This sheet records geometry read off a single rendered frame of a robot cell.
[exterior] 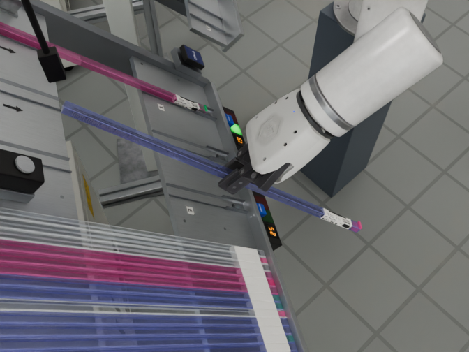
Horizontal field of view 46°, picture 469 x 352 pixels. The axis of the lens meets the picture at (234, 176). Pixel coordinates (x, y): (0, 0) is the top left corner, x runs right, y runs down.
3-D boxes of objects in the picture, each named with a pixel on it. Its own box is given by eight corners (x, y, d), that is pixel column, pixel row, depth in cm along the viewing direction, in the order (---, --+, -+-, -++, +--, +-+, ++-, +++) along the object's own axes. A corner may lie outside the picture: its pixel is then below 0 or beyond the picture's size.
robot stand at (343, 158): (327, 135, 199) (368, -25, 139) (366, 167, 192) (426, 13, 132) (292, 164, 193) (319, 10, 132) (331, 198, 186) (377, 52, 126)
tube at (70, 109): (354, 226, 92) (359, 222, 92) (356, 232, 91) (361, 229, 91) (61, 105, 68) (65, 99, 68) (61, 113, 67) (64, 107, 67)
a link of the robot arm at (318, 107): (308, 59, 72) (291, 74, 73) (322, 103, 66) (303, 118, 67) (347, 93, 76) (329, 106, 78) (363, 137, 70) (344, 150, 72)
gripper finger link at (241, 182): (250, 156, 76) (216, 182, 79) (253, 173, 74) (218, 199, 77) (266, 167, 78) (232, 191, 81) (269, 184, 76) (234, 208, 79)
